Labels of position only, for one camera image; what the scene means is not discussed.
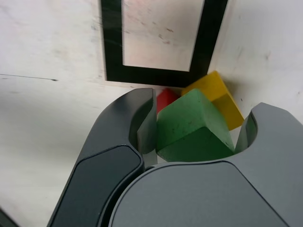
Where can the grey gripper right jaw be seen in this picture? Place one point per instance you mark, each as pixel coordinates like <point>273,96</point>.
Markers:
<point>201,196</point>

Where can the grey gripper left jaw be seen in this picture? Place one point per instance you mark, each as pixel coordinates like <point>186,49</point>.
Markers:
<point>106,153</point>

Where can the green cube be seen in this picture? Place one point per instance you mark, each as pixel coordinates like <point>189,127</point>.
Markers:
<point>189,118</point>

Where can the red cube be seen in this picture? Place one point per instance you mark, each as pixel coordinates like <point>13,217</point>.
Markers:
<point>165,98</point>

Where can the yellow cube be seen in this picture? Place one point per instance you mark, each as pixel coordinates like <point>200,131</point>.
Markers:
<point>213,87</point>

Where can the black tape square outline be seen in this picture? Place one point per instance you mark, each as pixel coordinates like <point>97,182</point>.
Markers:
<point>113,47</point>

